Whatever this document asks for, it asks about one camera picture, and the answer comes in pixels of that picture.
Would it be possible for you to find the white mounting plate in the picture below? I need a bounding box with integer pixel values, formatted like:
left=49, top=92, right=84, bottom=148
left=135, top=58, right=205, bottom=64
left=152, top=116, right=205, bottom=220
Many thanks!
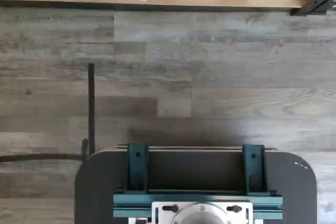
left=128, top=201, right=264, bottom=224

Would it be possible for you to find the black floor cable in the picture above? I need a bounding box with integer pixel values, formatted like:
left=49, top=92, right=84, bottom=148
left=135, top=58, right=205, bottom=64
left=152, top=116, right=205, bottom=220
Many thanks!
left=0, top=62, right=96, bottom=162

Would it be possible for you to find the teal aluminium frame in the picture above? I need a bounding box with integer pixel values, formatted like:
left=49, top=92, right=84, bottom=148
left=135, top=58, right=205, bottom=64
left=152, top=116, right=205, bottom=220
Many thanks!
left=113, top=143, right=283, bottom=224

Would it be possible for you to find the dark robot cart top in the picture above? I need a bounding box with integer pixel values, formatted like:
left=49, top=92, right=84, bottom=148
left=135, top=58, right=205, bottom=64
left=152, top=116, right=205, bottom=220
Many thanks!
left=74, top=147, right=318, bottom=224

